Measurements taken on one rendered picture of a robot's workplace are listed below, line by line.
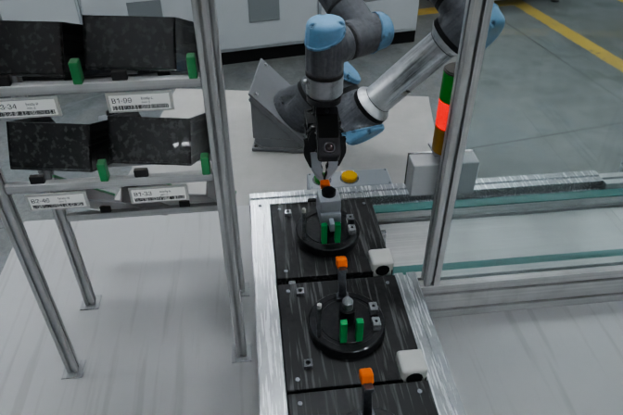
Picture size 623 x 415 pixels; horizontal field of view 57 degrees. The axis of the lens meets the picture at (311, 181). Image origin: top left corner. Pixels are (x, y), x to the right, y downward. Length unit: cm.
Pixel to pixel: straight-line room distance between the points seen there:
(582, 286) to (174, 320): 87
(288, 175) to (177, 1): 260
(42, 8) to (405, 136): 284
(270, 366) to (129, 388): 29
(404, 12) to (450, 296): 350
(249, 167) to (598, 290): 95
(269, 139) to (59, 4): 260
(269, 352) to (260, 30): 335
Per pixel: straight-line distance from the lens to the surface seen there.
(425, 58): 149
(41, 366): 129
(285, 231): 127
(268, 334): 110
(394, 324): 110
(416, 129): 186
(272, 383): 104
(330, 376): 103
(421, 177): 104
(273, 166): 166
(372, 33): 114
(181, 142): 91
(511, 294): 128
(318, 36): 107
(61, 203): 94
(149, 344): 125
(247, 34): 421
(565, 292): 134
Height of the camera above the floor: 182
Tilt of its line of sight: 37 degrees down
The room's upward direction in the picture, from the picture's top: straight up
